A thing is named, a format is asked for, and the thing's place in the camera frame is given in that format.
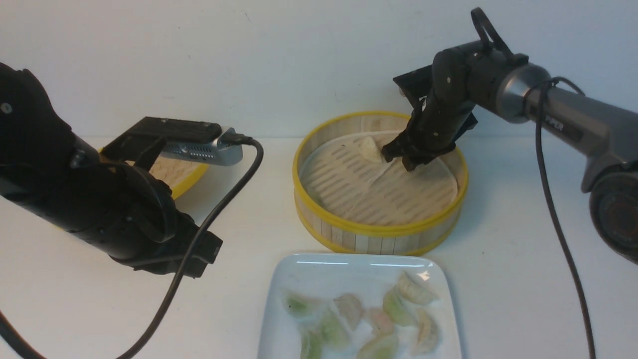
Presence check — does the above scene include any pink shrimp dumpling centre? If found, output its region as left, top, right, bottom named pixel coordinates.
left=365, top=307, right=395, bottom=337

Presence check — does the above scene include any black gripper camera left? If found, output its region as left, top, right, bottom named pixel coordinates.
left=70, top=162, right=199, bottom=275

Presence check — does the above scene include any green dumpling upper right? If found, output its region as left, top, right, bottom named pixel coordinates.
left=382, top=288, right=417, bottom=327

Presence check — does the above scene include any green dumpling far left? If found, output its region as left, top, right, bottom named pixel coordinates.
left=282, top=291, right=324, bottom=321

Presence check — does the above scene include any green dumpling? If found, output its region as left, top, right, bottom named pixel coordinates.
left=282, top=291, right=324, bottom=321
left=298, top=325, right=323, bottom=359
left=316, top=309, right=351, bottom=353
left=356, top=334, right=400, bottom=359
left=382, top=288, right=417, bottom=327

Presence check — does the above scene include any black camera cable camera left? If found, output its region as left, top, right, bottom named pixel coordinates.
left=0, top=134, right=265, bottom=359

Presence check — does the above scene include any white steamer liner sheet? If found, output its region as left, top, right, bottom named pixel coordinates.
left=299, top=131, right=460, bottom=226

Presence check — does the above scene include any pale pink dumpling centre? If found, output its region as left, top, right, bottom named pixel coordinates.
left=333, top=293, right=365, bottom=331

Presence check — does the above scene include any green dumpling lower centre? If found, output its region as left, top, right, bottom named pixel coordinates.
left=316, top=309, right=351, bottom=353

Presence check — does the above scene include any pale dumpling right edge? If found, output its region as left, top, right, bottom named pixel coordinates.
left=412, top=308, right=440, bottom=356

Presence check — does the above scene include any green dumpling bottom centre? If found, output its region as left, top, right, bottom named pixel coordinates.
left=356, top=334, right=400, bottom=359

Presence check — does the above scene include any white square plate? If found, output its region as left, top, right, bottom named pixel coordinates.
left=257, top=254, right=463, bottom=359

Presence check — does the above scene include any yellow rimmed bamboo steamer basket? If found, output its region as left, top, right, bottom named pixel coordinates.
left=293, top=111, right=469, bottom=255

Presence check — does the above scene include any silver wrist camera camera left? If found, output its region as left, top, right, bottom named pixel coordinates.
left=159, top=126, right=243, bottom=167

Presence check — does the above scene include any yellow rimmed woven steamer lid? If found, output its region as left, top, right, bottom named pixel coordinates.
left=98, top=145, right=209, bottom=199

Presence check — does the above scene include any pale dumpling top right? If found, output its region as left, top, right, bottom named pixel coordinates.
left=396, top=271, right=439, bottom=305

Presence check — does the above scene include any white steamed dumpling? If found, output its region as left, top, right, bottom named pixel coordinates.
left=358, top=136, right=384, bottom=164

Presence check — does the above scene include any black robot arm camera left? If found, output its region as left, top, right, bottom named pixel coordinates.
left=1, top=64, right=122, bottom=255

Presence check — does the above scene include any black wrist camera camera right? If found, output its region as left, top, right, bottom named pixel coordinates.
left=393, top=65, right=433, bottom=108

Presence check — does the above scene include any black cable camera right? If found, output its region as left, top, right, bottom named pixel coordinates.
left=534, top=76, right=597, bottom=359

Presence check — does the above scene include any black gripper camera right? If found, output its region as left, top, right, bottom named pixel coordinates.
left=381, top=47, right=479, bottom=172

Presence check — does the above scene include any green dumpling bottom left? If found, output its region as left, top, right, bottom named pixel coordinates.
left=298, top=325, right=323, bottom=359

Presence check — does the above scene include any grey black robot arm camera right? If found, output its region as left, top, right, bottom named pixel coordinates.
left=466, top=41, right=638, bottom=266

